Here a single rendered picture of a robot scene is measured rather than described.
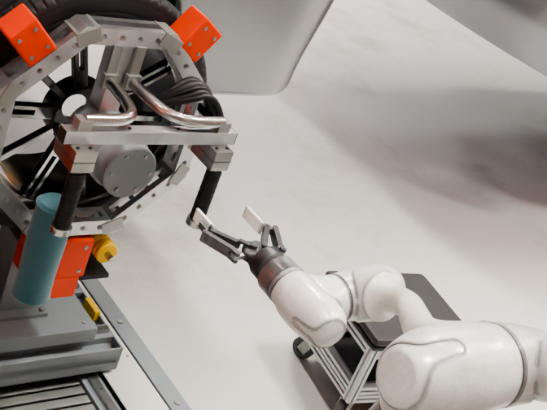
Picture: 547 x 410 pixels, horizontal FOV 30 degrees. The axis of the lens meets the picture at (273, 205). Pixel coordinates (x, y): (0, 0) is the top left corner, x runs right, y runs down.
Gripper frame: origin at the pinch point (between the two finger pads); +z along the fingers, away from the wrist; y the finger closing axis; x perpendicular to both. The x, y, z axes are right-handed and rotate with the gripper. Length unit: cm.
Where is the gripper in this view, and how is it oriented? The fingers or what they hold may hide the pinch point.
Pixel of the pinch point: (223, 215)
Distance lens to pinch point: 224.6
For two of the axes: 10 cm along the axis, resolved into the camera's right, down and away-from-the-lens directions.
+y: 7.7, -0.4, 6.4
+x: 3.3, -8.3, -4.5
